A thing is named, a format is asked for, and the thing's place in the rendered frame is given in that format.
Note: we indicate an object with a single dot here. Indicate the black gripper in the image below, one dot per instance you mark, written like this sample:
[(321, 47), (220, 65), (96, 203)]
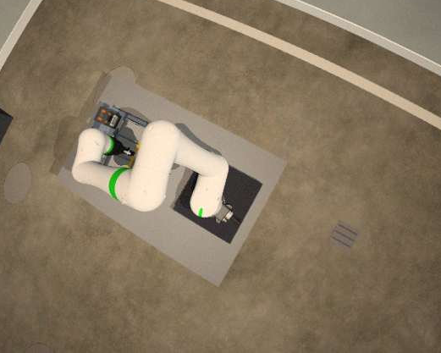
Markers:
[(124, 150)]

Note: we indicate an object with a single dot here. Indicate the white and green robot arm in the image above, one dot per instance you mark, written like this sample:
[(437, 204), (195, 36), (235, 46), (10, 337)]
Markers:
[(144, 186)]

